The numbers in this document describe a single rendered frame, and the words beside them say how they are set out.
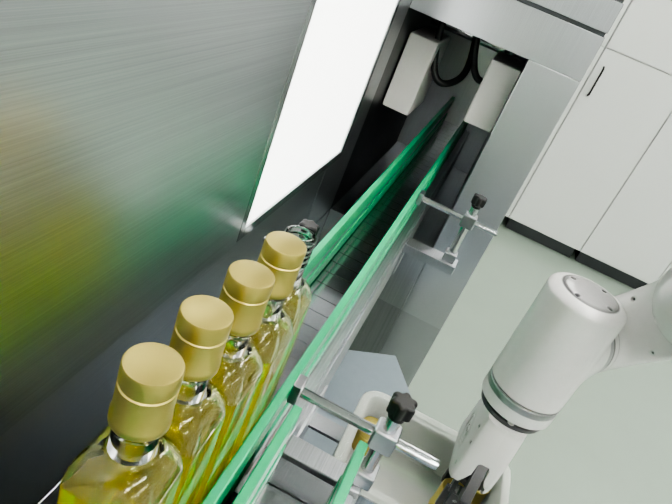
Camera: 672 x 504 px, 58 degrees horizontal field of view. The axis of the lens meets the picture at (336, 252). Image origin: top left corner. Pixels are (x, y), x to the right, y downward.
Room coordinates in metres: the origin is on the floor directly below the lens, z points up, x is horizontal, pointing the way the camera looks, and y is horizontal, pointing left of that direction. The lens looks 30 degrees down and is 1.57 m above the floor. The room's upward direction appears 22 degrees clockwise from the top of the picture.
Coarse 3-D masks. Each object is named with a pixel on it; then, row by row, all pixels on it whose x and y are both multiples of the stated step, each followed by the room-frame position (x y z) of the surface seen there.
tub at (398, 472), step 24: (360, 408) 0.62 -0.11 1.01; (384, 408) 0.66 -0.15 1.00; (408, 432) 0.65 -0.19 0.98; (432, 432) 0.65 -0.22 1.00; (456, 432) 0.65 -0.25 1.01; (336, 456) 0.53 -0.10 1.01; (384, 456) 0.63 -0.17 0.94; (408, 456) 0.64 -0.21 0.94; (384, 480) 0.59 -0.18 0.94; (408, 480) 0.61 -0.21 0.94; (432, 480) 0.62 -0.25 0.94; (504, 480) 0.60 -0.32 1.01
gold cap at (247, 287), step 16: (240, 272) 0.35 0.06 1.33; (256, 272) 0.36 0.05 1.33; (224, 288) 0.34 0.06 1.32; (240, 288) 0.34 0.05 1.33; (256, 288) 0.34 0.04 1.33; (272, 288) 0.35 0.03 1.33; (240, 304) 0.34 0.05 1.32; (256, 304) 0.34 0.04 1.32; (240, 320) 0.34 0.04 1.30; (256, 320) 0.34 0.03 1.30; (240, 336) 0.34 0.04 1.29
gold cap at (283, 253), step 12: (264, 240) 0.40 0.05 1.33; (276, 240) 0.41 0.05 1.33; (288, 240) 0.41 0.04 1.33; (300, 240) 0.42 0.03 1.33; (264, 252) 0.40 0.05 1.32; (276, 252) 0.39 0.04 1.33; (288, 252) 0.40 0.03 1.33; (300, 252) 0.40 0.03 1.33; (264, 264) 0.40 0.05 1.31; (276, 264) 0.39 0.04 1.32; (288, 264) 0.39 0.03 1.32; (300, 264) 0.40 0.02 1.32; (276, 276) 0.39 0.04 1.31; (288, 276) 0.40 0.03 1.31; (276, 288) 0.39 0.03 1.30; (288, 288) 0.40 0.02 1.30
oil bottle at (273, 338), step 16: (288, 320) 0.42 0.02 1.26; (256, 336) 0.38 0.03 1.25; (272, 336) 0.39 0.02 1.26; (288, 336) 0.41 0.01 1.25; (272, 352) 0.38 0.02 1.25; (272, 368) 0.39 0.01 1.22; (272, 384) 0.42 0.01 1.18; (256, 400) 0.38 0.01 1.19; (256, 416) 0.41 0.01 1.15; (240, 432) 0.38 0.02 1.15
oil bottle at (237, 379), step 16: (256, 352) 0.36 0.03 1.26; (224, 368) 0.33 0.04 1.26; (240, 368) 0.34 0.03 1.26; (256, 368) 0.35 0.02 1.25; (224, 384) 0.33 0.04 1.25; (240, 384) 0.33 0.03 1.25; (256, 384) 0.36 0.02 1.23; (240, 400) 0.33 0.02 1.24; (240, 416) 0.35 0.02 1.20; (224, 432) 0.32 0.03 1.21; (224, 448) 0.34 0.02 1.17; (208, 464) 0.32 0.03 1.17; (224, 464) 0.36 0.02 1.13; (208, 480) 0.33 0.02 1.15
